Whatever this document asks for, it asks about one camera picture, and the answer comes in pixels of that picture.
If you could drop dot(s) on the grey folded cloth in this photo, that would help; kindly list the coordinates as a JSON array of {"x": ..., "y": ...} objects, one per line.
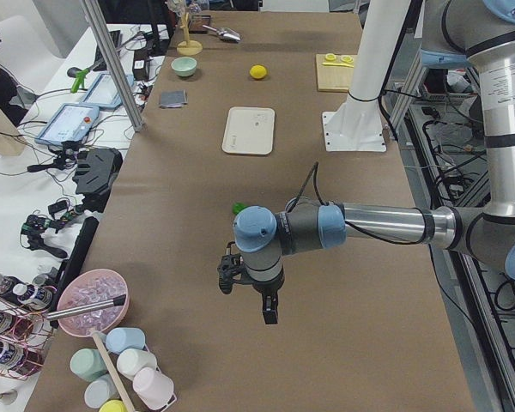
[{"x": 173, "y": 99}]

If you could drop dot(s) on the white plastic cup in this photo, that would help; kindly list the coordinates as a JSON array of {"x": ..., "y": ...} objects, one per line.
[{"x": 131, "y": 361}]

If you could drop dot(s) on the green ceramic bowl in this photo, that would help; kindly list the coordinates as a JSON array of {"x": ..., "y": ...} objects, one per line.
[{"x": 184, "y": 66}]

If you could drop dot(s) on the black equipment stand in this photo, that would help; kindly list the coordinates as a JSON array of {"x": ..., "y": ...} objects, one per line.
[{"x": 96, "y": 171}]

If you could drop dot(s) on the white rabbit tray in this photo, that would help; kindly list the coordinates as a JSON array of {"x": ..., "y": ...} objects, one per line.
[{"x": 249, "y": 131}]

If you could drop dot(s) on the yellow lemon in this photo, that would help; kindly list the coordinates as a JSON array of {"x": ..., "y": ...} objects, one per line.
[{"x": 258, "y": 72}]

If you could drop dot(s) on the green lime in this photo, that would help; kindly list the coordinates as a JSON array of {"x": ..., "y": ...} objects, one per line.
[{"x": 238, "y": 207}]

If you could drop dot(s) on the blue plastic cup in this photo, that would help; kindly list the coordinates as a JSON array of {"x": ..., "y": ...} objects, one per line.
[{"x": 122, "y": 338}]

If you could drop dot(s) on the metal tongs handle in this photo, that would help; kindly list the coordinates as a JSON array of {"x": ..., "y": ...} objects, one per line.
[{"x": 92, "y": 307}]

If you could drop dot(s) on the copper wire bottle rack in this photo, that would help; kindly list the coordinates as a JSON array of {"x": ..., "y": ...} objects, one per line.
[{"x": 25, "y": 338}]

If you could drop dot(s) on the grey plastic cup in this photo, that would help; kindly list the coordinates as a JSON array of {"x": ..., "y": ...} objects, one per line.
[{"x": 100, "y": 391}]

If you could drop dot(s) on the green plastic cup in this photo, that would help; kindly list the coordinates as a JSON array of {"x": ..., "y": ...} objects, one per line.
[{"x": 87, "y": 364}]

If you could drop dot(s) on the teach pendant tablet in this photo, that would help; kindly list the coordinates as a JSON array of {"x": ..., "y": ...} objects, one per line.
[
  {"x": 71, "y": 123},
  {"x": 103, "y": 93}
]

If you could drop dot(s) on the yellow plastic cup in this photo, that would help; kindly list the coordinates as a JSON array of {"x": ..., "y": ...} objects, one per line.
[{"x": 113, "y": 405}]

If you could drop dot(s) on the metal scoop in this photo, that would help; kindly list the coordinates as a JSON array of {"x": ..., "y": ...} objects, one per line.
[{"x": 224, "y": 33}]

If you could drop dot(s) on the yellow plastic knife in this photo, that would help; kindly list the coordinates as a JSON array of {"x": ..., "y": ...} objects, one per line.
[{"x": 333, "y": 64}]

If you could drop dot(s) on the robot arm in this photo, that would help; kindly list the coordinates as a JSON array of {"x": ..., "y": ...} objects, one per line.
[{"x": 455, "y": 33}]

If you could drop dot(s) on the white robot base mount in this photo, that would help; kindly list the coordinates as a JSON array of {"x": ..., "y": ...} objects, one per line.
[{"x": 356, "y": 126}]

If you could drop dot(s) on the pink bowl with ice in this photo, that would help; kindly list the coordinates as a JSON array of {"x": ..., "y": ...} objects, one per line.
[{"x": 90, "y": 287}]

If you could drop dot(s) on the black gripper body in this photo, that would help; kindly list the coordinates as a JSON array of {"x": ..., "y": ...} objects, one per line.
[{"x": 266, "y": 291}]

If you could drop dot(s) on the wooden stick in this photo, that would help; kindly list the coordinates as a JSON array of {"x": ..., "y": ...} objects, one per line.
[{"x": 125, "y": 397}]

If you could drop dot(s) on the wooden mug tree stand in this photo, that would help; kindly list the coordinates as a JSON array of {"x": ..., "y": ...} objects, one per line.
[{"x": 188, "y": 46}]

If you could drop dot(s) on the wooden cutting board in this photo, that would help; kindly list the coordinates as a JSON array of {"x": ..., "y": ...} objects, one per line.
[{"x": 333, "y": 79}]

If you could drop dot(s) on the pink plastic cup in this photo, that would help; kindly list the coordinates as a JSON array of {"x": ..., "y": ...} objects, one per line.
[{"x": 155, "y": 389}]

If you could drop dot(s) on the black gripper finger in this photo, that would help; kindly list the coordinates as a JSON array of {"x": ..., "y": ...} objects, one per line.
[{"x": 270, "y": 314}]

